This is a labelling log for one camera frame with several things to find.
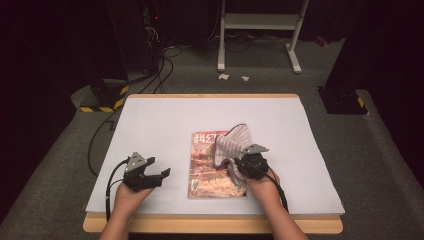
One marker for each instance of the person's left hand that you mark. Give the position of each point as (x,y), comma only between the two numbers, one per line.
(130,200)

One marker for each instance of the small red object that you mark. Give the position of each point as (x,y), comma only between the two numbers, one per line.
(321,41)

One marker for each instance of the white paper scrap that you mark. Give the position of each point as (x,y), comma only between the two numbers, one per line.
(223,76)
(245,78)

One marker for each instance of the person's right hand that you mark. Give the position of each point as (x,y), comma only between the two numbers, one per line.
(263,191)

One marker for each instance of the white metal stand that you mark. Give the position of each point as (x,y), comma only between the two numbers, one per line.
(260,20)

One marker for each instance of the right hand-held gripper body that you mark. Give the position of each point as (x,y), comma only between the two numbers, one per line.
(255,165)

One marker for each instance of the glossy magazine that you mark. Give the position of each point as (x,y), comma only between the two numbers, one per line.
(206,180)

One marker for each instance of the striped grey cloth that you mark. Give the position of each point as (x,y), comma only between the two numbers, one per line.
(230,143)

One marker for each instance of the wooden table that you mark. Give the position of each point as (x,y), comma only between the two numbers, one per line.
(213,225)

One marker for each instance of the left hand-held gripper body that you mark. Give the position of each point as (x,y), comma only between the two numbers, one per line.
(135,178)

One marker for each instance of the black equipment rack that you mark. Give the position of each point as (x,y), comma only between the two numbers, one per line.
(136,33)

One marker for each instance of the white paper table cover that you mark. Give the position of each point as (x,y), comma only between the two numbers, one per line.
(160,120)

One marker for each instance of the black yellow striped base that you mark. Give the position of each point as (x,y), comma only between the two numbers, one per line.
(106,96)
(343,101)

